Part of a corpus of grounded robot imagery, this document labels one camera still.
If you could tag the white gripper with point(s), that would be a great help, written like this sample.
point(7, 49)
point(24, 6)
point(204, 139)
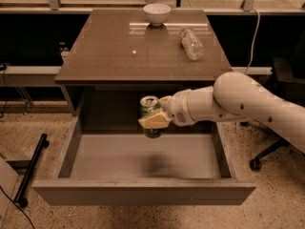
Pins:
point(177, 108)

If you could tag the green soda can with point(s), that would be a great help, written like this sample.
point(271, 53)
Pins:
point(149, 104)

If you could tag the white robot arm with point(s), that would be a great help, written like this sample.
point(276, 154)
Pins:
point(233, 97)

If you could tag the brown cabinet with glossy top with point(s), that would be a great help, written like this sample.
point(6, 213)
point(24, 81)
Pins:
point(118, 58)

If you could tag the open grey top drawer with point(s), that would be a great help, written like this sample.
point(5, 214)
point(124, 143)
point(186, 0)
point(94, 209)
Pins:
point(107, 160)

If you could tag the clear plastic water bottle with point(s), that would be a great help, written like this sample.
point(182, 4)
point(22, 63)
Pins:
point(191, 44)

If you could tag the white ceramic bowl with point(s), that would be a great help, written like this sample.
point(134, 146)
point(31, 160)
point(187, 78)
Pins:
point(157, 13)

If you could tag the small bottle behind cabinet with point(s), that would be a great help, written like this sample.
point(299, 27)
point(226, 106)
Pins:
point(64, 50)

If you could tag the black metal stand leg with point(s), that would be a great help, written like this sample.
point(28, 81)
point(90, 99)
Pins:
point(20, 198)

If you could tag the black office chair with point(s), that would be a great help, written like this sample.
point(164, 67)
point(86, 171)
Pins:
point(287, 119)

